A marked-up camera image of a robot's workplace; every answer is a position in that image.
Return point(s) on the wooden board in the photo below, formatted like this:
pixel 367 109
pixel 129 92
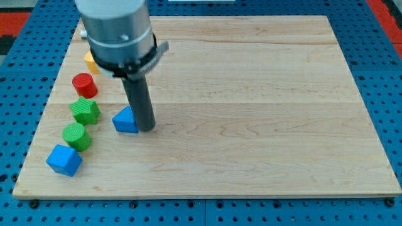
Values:
pixel 246 107

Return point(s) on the blue cube block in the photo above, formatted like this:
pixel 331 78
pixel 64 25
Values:
pixel 64 160

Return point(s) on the green star block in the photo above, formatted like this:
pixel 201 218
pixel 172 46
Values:
pixel 85 111

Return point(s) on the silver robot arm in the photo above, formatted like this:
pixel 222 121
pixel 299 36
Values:
pixel 121 41

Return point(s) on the red cylinder block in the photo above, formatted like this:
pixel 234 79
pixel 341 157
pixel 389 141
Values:
pixel 84 85

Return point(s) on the blue triangle block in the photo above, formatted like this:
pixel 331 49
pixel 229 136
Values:
pixel 124 121

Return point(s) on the green cylinder block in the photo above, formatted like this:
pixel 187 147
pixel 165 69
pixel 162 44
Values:
pixel 76 136

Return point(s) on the yellow heart block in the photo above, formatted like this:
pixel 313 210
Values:
pixel 90 63

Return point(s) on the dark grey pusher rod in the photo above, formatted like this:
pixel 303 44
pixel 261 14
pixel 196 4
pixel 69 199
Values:
pixel 140 103

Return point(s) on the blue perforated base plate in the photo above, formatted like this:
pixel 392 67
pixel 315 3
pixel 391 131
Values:
pixel 31 67

